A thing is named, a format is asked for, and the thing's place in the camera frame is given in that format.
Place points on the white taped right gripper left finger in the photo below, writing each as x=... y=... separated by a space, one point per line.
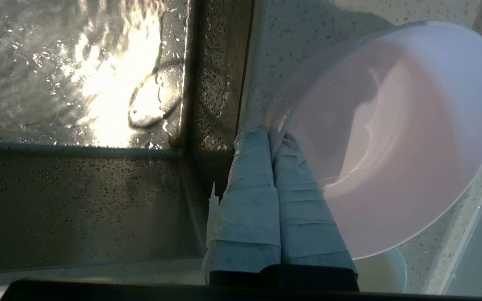
x=249 y=209

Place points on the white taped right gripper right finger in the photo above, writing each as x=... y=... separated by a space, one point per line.
x=299 y=217

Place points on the pale pink bowl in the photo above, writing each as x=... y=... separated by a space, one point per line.
x=412 y=125

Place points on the stainless steel sink basin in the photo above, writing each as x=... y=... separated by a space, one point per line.
x=78 y=200

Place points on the white bowl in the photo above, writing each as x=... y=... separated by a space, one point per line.
x=381 y=274

